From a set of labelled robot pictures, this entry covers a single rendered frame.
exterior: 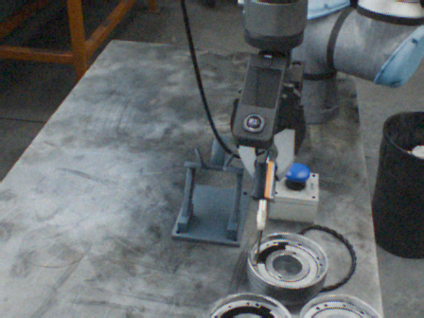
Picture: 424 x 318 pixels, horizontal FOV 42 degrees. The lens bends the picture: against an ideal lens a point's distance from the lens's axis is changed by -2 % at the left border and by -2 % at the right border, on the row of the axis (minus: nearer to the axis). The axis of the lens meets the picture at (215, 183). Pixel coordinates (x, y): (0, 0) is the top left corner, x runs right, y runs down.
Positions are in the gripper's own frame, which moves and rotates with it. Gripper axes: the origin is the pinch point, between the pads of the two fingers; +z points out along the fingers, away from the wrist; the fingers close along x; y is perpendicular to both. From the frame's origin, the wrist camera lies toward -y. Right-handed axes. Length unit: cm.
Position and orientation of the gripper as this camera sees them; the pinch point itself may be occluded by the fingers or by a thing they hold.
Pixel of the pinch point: (266, 174)
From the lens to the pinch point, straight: 77.1
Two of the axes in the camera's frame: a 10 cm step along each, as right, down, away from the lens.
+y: 2.3, -6.0, 7.7
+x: -9.7, -1.3, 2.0
